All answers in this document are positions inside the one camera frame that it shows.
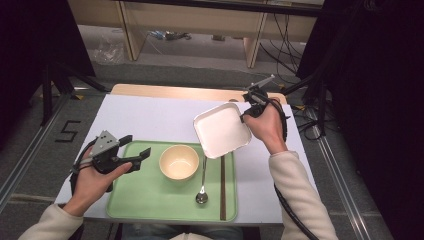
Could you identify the metal spoon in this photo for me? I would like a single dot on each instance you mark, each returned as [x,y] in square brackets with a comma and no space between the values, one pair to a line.
[202,197]

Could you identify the cream bowl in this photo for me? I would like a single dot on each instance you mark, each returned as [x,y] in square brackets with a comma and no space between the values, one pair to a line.
[179,163]

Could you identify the black metal stand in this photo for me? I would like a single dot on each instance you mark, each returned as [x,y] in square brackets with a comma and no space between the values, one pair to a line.
[321,100]
[46,93]

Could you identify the white table mat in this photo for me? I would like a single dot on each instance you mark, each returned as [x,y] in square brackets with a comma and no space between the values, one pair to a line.
[150,116]

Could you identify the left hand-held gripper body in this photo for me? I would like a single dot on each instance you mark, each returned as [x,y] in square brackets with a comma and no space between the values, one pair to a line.
[105,146]

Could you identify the metal floor rail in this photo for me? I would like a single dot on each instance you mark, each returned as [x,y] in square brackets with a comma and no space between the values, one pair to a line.
[336,166]
[33,146]

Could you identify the green tray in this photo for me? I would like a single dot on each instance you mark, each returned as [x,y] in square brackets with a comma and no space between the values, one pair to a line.
[146,200]

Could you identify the black curtain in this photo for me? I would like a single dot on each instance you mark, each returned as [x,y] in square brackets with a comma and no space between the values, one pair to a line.
[30,40]
[376,100]

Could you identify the clear plastic bag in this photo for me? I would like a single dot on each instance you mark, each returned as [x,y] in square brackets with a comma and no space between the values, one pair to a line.
[108,50]

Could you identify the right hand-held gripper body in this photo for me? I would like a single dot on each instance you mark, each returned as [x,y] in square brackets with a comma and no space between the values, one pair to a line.
[256,100]

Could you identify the person's right hand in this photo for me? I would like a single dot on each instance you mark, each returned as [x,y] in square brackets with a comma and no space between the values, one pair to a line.
[270,130]

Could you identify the white square plate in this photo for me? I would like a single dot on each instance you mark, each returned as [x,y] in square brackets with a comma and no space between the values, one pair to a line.
[221,130]

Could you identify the person's left hand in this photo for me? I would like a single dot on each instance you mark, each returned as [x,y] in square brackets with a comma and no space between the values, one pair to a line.
[91,186]

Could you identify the person's legs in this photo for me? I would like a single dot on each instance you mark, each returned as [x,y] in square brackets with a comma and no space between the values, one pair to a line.
[150,232]

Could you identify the beige wooden desk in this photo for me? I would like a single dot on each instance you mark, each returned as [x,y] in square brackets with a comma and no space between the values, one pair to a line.
[200,20]

